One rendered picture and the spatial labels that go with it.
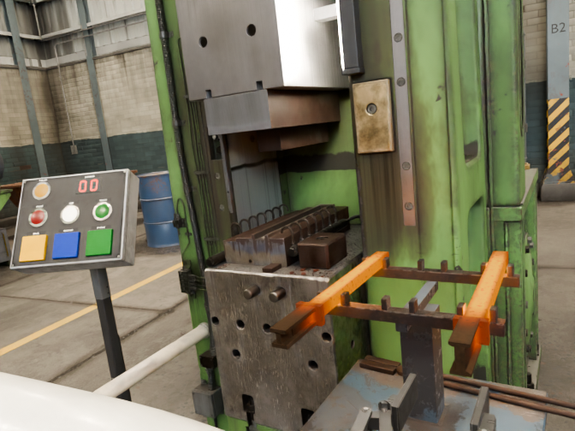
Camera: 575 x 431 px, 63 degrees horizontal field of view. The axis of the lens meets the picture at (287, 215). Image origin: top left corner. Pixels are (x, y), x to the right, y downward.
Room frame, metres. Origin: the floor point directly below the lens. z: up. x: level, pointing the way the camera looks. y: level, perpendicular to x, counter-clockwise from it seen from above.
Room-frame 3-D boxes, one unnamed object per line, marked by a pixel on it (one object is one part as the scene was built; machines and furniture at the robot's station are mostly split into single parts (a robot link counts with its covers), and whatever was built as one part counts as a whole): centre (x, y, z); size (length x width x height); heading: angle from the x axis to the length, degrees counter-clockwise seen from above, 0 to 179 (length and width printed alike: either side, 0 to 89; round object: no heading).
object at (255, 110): (1.40, -0.01, 1.32); 0.42 x 0.20 x 0.10; 149
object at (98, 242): (1.31, 0.54, 1.01); 0.07 x 0.05 x 0.07; 84
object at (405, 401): (0.46, -0.10, 0.96); 0.07 x 0.01 x 0.03; 149
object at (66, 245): (1.32, 0.64, 1.01); 0.07 x 0.05 x 0.07; 84
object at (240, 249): (1.40, -0.01, 0.96); 0.42 x 0.20 x 0.09; 149
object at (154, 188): (5.87, 1.52, 0.44); 0.59 x 0.59 x 0.88
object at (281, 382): (1.38, -0.06, 0.69); 0.56 x 0.38 x 0.45; 149
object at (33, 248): (1.33, 0.74, 1.01); 0.07 x 0.05 x 0.07; 84
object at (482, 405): (0.42, -0.17, 0.96); 0.07 x 0.01 x 0.03; 149
